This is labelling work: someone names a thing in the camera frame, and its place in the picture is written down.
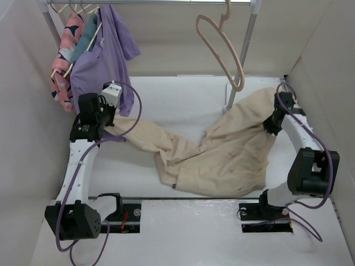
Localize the beige trousers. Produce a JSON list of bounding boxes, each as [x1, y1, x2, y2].
[[108, 87, 276, 197]]

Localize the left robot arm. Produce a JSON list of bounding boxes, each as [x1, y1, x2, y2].
[[45, 89, 124, 241]]

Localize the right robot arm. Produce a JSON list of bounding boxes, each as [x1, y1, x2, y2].
[[256, 91, 340, 218]]

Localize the purple t-shirt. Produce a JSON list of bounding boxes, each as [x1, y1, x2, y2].
[[70, 4, 140, 116]]

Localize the pink patterned garment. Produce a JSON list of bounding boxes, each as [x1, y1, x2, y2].
[[50, 12, 86, 112]]

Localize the teal garment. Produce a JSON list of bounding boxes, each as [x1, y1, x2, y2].
[[70, 14, 98, 64]]

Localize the metal clothes rack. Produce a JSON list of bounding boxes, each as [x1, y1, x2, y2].
[[37, 1, 262, 113]]

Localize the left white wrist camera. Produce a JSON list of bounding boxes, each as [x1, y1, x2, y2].
[[101, 83, 122, 108]]

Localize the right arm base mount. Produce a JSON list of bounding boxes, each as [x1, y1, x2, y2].
[[237, 202, 293, 233]]

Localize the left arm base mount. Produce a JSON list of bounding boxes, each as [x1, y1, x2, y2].
[[89, 195, 142, 234]]

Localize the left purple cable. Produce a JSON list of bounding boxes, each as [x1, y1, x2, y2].
[[55, 80, 143, 266]]

